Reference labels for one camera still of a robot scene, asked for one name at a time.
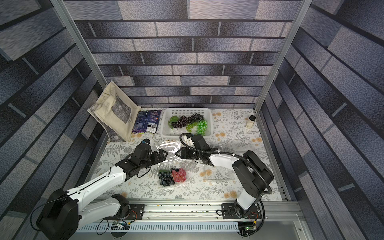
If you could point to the beige canvas tote bag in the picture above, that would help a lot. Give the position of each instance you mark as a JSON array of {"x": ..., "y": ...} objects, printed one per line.
[{"x": 116, "y": 113}]

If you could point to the floral tablecloth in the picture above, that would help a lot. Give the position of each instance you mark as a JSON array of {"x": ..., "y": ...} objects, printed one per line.
[{"x": 229, "y": 134}]

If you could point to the white plastic basket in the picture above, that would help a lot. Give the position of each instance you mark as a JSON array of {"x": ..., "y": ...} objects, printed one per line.
[{"x": 167, "y": 132}]

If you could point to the red grape bunch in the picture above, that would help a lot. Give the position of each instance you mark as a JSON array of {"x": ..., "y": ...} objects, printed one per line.
[{"x": 179, "y": 175}]

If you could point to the right aluminium frame post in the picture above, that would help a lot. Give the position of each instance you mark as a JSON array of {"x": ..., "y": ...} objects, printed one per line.
[{"x": 297, "y": 21}]

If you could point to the dark purple grape bunch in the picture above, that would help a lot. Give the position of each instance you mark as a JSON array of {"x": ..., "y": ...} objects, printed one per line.
[{"x": 183, "y": 121}]

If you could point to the blue snack bag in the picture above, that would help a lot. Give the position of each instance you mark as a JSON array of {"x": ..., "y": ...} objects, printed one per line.
[{"x": 147, "y": 121}]

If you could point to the left aluminium frame post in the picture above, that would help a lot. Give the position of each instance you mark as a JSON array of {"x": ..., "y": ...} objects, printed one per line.
[{"x": 70, "y": 25}]

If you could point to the small bottle black cap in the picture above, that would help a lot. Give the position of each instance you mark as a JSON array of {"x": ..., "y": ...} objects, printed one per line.
[{"x": 250, "y": 121}]

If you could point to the bright green grape bunch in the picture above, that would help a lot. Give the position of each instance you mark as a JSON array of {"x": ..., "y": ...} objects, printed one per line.
[{"x": 202, "y": 127}]

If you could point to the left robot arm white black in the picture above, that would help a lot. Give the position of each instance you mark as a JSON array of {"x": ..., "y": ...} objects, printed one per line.
[{"x": 67, "y": 211}]

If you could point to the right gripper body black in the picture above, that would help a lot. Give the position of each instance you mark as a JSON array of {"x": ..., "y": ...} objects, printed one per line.
[{"x": 187, "y": 153}]

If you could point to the dark blue grape bunch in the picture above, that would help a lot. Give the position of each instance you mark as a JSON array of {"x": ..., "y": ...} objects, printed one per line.
[{"x": 166, "y": 178}]

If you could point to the aluminium rail base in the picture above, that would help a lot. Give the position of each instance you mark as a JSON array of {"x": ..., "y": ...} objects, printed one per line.
[{"x": 274, "y": 220}]

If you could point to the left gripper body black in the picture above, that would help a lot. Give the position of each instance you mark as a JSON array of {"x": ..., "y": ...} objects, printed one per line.
[{"x": 155, "y": 158}]

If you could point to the clear plastic clamshell container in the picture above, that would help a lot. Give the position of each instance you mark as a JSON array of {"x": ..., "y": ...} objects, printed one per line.
[{"x": 198, "y": 175}]

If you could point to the green circuit board right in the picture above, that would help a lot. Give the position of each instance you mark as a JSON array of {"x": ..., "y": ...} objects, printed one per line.
[{"x": 246, "y": 229}]

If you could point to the aluminium frame post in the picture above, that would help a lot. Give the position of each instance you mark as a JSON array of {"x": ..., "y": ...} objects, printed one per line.
[
  {"x": 297, "y": 21},
  {"x": 70, "y": 25}
]

